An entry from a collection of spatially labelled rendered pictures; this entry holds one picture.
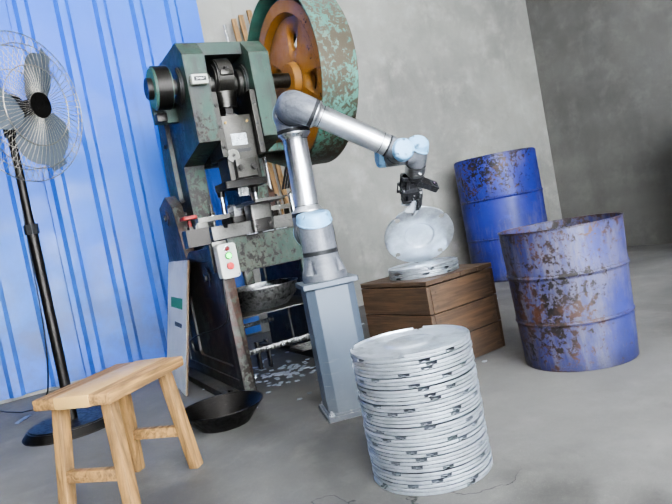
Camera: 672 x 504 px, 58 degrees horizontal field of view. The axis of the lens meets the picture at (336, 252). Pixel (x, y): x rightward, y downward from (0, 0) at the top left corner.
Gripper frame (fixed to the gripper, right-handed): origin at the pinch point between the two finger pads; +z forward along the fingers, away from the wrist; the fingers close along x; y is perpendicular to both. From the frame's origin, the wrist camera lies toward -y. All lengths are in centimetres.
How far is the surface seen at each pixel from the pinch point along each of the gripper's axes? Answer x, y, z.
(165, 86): -70, 87, -29
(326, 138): -51, 23, -4
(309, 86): -78, 24, -14
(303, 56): -86, 24, -25
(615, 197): -126, -236, 155
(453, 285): 30.2, -6.1, 13.2
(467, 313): 37.5, -10.5, 23.3
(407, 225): 0.8, 2.6, 6.5
